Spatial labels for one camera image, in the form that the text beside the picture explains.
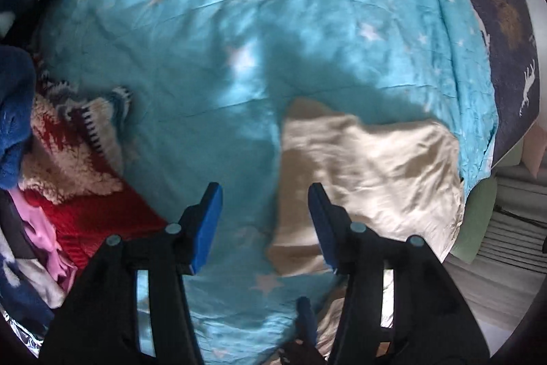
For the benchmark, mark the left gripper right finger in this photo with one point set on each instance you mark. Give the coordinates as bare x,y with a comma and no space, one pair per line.
332,226

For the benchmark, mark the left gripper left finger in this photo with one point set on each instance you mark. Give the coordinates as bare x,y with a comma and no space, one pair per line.
198,227

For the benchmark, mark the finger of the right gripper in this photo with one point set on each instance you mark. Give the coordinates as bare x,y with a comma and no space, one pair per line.
306,323

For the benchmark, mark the beige t-shirt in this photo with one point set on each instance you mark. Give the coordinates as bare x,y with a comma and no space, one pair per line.
398,179

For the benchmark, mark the red and cream knit sweater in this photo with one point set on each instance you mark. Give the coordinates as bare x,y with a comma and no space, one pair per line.
84,199

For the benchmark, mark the green pillow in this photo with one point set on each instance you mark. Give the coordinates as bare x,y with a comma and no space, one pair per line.
479,208

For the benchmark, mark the pink garment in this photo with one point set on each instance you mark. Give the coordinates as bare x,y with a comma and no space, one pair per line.
42,234

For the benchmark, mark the turquoise star quilt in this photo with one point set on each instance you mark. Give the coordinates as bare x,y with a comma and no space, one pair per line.
211,80

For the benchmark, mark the dark deer-print blanket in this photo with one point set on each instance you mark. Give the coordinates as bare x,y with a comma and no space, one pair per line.
514,68

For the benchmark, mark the navy star fleece blanket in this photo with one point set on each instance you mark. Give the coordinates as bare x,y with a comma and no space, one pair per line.
18,78

